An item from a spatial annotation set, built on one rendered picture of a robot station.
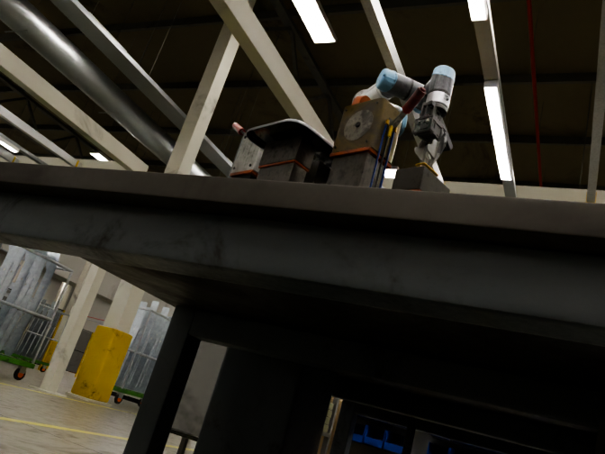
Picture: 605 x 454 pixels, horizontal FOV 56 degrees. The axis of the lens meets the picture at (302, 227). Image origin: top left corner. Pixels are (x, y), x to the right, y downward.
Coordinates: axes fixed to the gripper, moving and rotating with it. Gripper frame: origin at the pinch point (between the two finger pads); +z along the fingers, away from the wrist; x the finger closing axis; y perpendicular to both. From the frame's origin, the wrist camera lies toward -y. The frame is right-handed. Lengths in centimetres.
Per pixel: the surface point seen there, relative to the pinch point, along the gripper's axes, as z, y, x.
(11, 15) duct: -539, 17, -1136
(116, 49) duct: -391, -96, -742
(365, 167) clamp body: 37, 57, 31
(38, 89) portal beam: -208, 2, -609
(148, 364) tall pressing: 42, -462, -960
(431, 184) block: 27, 32, 28
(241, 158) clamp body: 29, 59, -10
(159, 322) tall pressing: -45, -454, -960
